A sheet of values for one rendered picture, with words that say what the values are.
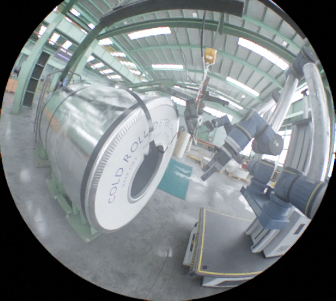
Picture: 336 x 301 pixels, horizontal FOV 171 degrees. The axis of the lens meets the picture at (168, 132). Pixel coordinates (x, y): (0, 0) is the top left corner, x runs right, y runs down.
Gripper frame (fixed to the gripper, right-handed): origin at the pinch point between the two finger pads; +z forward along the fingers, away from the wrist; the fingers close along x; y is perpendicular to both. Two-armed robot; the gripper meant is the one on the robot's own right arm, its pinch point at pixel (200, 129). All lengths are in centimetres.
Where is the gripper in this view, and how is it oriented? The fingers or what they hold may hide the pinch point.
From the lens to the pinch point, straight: 127.8
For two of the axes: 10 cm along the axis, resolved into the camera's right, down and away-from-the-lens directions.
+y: 1.7, 4.8, 8.6
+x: -3.0, -8.0, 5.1
